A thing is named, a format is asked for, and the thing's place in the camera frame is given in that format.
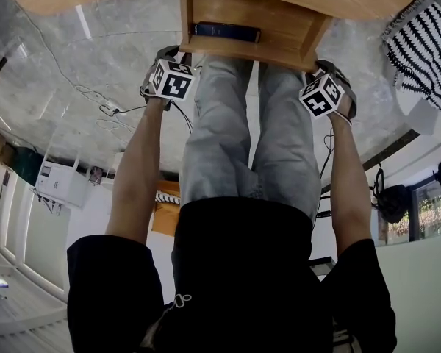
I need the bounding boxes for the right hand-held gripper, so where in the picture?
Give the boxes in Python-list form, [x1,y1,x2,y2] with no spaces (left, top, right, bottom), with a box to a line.
[298,60,358,126]

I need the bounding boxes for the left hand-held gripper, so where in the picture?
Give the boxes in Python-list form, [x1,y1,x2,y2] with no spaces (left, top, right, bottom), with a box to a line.
[139,45,197,107]

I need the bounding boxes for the wooden coffee table drawer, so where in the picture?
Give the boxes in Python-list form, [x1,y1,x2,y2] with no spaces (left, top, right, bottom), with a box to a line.
[179,0,334,74]

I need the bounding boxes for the person's left forearm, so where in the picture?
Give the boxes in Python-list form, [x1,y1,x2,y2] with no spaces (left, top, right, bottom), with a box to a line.
[105,97,172,246]

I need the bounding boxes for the person's right forearm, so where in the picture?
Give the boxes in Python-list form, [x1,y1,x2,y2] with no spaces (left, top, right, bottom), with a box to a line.
[328,114,374,257]

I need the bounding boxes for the white power strip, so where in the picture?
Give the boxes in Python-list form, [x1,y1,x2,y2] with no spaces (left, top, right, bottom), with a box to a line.
[98,100,121,117]

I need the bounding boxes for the dark blue book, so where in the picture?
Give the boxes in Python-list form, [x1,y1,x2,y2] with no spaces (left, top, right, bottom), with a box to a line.
[189,21,262,45]

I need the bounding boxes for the person's grey jeans legs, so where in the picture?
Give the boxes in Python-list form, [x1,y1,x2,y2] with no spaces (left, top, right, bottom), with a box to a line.
[179,54,323,223]

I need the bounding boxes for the black white striped blanket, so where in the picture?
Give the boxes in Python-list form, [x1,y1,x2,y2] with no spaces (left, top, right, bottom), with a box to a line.
[381,0,441,116]

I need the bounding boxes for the black bag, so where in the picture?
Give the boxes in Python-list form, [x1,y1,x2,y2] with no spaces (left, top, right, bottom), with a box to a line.
[369,163,413,224]

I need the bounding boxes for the orange wooden cabinet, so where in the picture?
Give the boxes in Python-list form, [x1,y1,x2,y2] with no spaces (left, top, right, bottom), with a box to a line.
[151,179,182,238]

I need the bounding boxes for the white cabinet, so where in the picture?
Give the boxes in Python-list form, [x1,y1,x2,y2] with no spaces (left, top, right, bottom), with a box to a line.
[34,159,90,210]

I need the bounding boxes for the dark framed window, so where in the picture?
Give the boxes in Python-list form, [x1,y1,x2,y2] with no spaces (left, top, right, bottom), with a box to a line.
[408,174,441,243]

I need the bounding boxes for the person's black shirt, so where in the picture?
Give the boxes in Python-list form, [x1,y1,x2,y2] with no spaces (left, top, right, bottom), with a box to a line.
[66,196,398,353]

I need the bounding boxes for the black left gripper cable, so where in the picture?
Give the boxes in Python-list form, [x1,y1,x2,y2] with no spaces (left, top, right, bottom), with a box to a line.
[170,100,194,132]

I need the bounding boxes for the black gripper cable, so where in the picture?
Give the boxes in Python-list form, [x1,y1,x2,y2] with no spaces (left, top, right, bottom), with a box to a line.
[170,100,194,132]
[314,125,336,220]

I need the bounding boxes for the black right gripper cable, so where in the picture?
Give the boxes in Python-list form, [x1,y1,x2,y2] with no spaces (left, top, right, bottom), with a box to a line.
[314,125,336,220]

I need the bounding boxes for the white cable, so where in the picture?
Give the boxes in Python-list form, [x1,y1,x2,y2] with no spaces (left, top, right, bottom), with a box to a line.
[7,0,133,134]

